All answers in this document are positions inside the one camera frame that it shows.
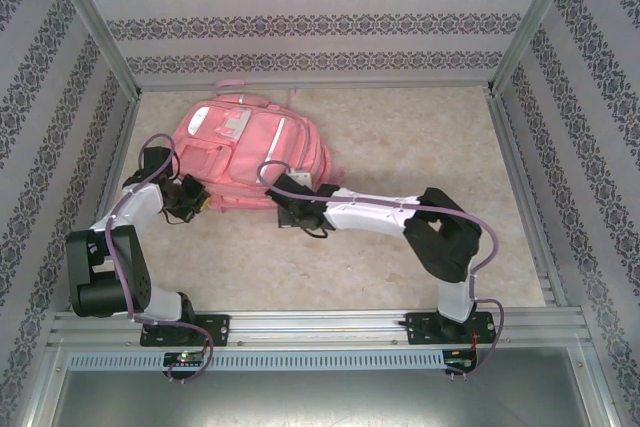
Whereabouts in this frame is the pink backpack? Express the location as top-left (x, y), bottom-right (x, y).
top-left (169, 77), bottom-right (346, 213)

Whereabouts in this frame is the grey metal sheet panel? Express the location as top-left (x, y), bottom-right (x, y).
top-left (47, 369), bottom-right (609, 427)

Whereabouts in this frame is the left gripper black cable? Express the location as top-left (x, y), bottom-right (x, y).
top-left (160, 204), bottom-right (196, 224)

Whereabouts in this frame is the aluminium side rail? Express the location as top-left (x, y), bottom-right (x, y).
top-left (67, 94), bottom-right (144, 313)
top-left (487, 91), bottom-right (569, 308)

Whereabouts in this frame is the aluminium mounting rail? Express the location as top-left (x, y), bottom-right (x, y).
top-left (47, 310), bottom-right (586, 348)

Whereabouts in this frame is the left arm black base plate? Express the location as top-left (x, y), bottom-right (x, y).
top-left (141, 314), bottom-right (231, 348)

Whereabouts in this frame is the slotted grey cable tray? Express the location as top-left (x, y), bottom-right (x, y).
top-left (67, 349), bottom-right (446, 372)

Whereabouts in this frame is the aluminium back rail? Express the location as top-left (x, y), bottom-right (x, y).
top-left (139, 80), bottom-right (494, 94)

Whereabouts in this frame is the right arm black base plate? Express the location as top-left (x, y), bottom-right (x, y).
top-left (405, 310), bottom-right (496, 346)

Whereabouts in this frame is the aluminium frame post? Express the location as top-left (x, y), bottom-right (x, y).
top-left (487, 0), bottom-right (584, 96)
top-left (37, 0), bottom-right (144, 101)

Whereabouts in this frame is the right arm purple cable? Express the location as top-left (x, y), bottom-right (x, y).
top-left (256, 160), bottom-right (506, 378)

